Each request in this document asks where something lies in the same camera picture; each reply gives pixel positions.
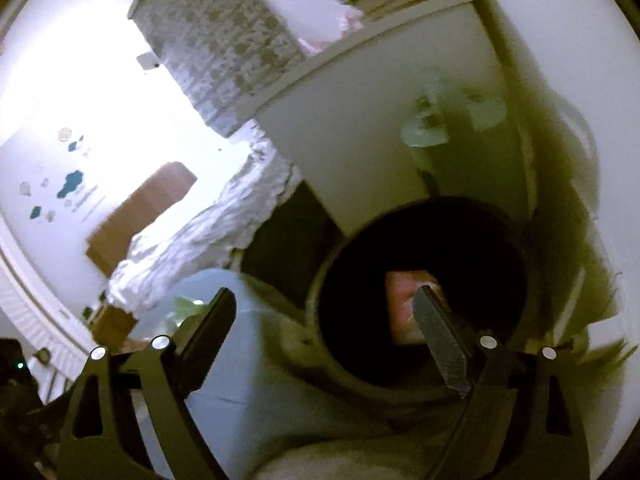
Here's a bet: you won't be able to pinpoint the patterned grey curtain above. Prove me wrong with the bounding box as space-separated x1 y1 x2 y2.
127 0 321 138

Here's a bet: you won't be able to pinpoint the white ribbed panel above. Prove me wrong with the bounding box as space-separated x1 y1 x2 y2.
0 245 101 401

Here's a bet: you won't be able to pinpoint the wooden headboard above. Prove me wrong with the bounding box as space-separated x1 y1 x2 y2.
85 161 198 278

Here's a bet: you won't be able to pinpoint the blue cloud wall stickers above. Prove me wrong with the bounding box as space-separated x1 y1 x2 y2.
20 127 101 223

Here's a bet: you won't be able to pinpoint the round black trash bin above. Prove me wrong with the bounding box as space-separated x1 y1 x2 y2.
305 196 533 396

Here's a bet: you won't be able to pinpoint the green cloth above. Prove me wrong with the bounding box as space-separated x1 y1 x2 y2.
172 296 206 318

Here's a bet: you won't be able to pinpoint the white cabinet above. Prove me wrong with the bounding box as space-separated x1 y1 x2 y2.
255 2 536 241

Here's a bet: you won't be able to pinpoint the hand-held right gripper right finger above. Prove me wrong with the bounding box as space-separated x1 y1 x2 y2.
412 285 591 480

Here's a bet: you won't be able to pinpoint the light green plastic bag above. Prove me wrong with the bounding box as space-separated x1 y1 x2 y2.
400 77 506 148

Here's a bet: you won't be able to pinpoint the pink plush toy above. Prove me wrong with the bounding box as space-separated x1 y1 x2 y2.
300 7 366 56

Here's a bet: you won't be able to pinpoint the dark bed frame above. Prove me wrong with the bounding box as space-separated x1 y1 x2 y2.
240 180 346 281

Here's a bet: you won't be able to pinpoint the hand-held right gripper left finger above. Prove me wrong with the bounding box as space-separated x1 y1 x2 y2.
59 287 237 480

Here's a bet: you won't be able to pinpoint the round blue table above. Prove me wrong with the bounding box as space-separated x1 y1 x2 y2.
130 269 401 480

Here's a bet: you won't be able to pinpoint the brown cardboard box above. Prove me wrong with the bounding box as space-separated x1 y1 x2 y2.
95 305 138 351

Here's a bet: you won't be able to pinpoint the pink wrapper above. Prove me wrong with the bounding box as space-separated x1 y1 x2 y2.
385 270 451 346

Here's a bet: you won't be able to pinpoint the white crumpled duvet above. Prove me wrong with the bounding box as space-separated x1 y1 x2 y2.
107 120 301 311

